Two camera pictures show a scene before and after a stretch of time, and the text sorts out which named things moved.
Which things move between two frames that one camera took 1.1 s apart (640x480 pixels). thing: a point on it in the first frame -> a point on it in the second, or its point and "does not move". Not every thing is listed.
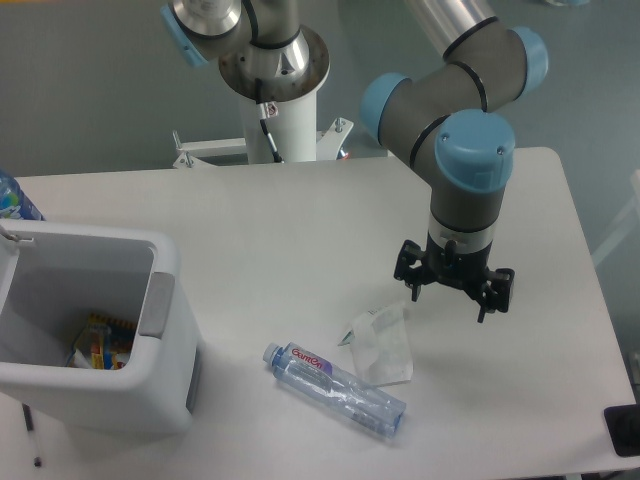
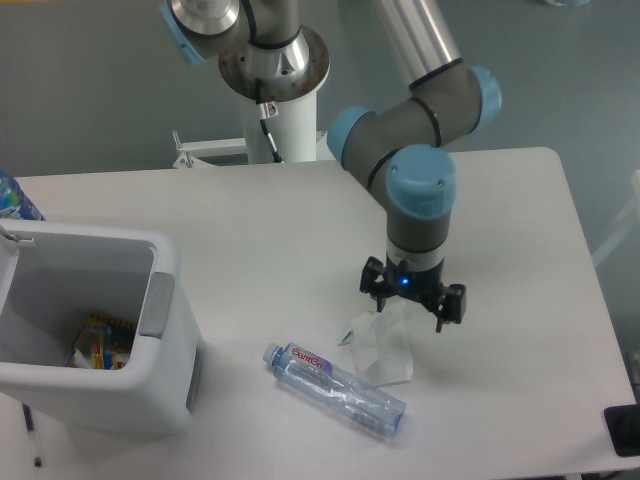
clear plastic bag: x=382 y=344 does not move
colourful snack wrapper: x=104 y=344 does not move
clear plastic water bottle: x=335 y=391 does not move
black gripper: x=452 y=267 -> x=424 y=286
